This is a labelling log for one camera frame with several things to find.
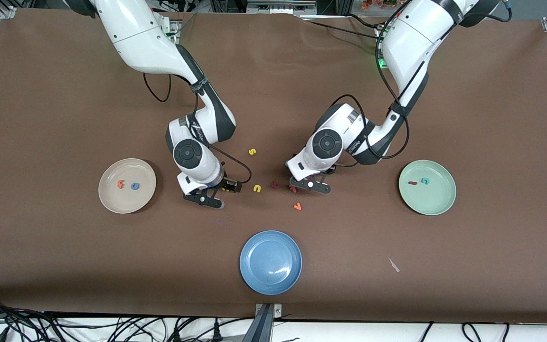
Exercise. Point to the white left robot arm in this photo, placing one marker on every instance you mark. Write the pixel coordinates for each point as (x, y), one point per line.
(325, 142)

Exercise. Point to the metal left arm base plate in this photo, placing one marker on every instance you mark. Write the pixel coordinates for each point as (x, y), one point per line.
(378, 33)

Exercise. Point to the grey metal camera bracket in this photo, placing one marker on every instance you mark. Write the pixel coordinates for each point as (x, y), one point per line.
(266, 323)

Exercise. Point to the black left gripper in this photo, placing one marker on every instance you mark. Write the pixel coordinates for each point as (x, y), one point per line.
(330, 171)

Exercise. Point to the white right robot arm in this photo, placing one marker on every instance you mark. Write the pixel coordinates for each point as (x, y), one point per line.
(188, 154)

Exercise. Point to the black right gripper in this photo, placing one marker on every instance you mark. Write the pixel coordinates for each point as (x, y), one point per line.
(224, 183)

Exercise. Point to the white paper scrap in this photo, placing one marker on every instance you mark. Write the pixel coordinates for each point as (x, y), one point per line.
(393, 265)

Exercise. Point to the brown table cover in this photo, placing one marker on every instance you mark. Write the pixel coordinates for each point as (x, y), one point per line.
(273, 71)

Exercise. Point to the grey power strip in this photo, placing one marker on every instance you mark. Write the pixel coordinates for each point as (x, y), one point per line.
(280, 6)

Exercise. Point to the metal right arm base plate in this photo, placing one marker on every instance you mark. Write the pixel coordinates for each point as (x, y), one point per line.
(174, 31)

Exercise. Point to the beige round plate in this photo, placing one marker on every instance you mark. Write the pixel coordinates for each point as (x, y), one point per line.
(127, 199)

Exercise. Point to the pale green round plate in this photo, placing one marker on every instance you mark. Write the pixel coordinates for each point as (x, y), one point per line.
(432, 197)

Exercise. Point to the blue round plate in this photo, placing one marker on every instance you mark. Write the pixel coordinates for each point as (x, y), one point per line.
(270, 262)

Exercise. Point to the orange decoration cluster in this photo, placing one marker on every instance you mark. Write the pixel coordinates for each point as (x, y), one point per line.
(378, 4)

